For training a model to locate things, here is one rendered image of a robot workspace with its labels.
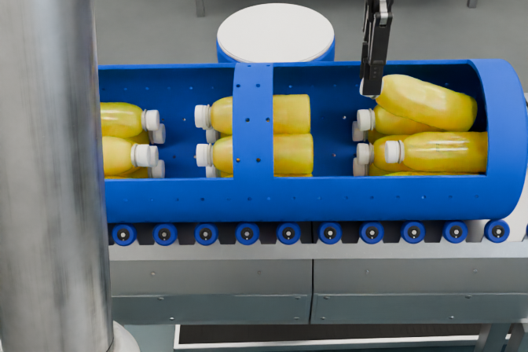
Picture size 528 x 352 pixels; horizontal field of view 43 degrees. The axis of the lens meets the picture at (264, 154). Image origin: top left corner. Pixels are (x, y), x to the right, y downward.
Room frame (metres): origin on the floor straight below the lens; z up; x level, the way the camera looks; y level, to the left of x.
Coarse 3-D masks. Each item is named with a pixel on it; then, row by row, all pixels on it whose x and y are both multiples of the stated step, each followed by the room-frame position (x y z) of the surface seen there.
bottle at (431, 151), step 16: (400, 144) 0.85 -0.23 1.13; (416, 144) 0.84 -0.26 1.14; (432, 144) 0.83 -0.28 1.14; (448, 144) 0.83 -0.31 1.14; (464, 144) 0.83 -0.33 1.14; (480, 144) 0.83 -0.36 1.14; (400, 160) 0.83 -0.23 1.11; (416, 160) 0.82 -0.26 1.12; (432, 160) 0.82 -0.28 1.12; (448, 160) 0.81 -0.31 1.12; (464, 160) 0.81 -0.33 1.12; (480, 160) 0.81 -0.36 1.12
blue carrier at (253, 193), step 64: (128, 64) 0.99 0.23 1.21; (192, 64) 0.99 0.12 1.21; (256, 64) 0.96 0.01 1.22; (320, 64) 0.98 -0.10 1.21; (448, 64) 0.99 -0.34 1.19; (192, 128) 1.03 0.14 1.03; (256, 128) 0.82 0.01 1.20; (320, 128) 1.02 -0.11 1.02; (512, 128) 0.80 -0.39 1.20; (128, 192) 0.78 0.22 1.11; (192, 192) 0.77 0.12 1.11; (256, 192) 0.77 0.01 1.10; (320, 192) 0.77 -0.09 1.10; (384, 192) 0.76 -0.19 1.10; (448, 192) 0.76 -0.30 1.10; (512, 192) 0.75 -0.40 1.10
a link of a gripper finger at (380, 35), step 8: (376, 16) 0.84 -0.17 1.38; (392, 16) 0.84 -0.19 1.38; (376, 24) 0.85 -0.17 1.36; (384, 24) 0.85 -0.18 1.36; (376, 32) 0.85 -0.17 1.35; (384, 32) 0.85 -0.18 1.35; (376, 40) 0.85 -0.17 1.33; (384, 40) 0.85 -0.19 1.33; (376, 48) 0.85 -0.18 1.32; (384, 48) 0.85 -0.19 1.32; (376, 56) 0.85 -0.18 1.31; (384, 56) 0.85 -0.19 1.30; (376, 64) 0.85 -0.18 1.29; (384, 64) 0.85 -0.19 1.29
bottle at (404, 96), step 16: (384, 80) 0.91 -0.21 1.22; (400, 80) 0.90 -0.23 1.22; (416, 80) 0.91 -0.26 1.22; (384, 96) 0.88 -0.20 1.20; (400, 96) 0.88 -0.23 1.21; (416, 96) 0.88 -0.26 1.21; (432, 96) 0.89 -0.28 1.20; (448, 96) 0.89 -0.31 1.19; (464, 96) 0.91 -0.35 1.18; (400, 112) 0.87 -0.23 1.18; (416, 112) 0.87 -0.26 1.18; (432, 112) 0.87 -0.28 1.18; (448, 112) 0.87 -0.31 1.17; (464, 112) 0.88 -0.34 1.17; (448, 128) 0.87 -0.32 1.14; (464, 128) 0.87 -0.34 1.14
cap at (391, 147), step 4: (388, 144) 0.85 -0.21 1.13; (392, 144) 0.85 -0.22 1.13; (396, 144) 0.85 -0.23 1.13; (388, 148) 0.84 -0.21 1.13; (392, 148) 0.84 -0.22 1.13; (396, 148) 0.84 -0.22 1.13; (388, 152) 0.84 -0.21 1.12; (392, 152) 0.84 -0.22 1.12; (396, 152) 0.84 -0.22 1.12; (388, 156) 0.83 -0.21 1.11; (392, 156) 0.83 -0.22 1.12; (396, 156) 0.83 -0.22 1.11; (388, 160) 0.83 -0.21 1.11; (392, 160) 0.83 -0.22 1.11; (396, 160) 0.83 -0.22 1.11
